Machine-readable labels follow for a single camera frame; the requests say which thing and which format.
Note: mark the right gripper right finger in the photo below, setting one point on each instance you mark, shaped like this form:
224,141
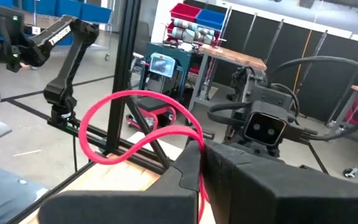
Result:
291,193

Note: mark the large blue storage bin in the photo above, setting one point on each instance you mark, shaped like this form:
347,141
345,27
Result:
95,13
68,7

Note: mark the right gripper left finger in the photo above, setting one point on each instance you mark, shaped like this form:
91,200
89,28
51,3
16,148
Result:
120,205

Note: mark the red black rolling stool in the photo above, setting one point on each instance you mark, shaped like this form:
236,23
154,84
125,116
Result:
152,107

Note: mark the yellow pole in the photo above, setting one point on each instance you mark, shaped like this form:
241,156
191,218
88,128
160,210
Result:
300,65

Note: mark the light blue screen device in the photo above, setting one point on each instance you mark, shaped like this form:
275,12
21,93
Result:
163,64

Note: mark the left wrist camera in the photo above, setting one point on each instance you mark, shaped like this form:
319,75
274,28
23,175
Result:
264,128

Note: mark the black aluminium rig frame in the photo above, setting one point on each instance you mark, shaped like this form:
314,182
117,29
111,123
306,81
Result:
123,77

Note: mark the small blue bin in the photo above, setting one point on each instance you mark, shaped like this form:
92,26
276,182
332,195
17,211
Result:
210,18

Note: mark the blue tool cart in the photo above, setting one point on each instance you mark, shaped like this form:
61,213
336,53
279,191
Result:
179,54

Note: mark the small red bin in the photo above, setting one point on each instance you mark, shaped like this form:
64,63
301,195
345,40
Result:
185,12

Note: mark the red rubber band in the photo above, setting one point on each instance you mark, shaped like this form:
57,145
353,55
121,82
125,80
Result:
132,92

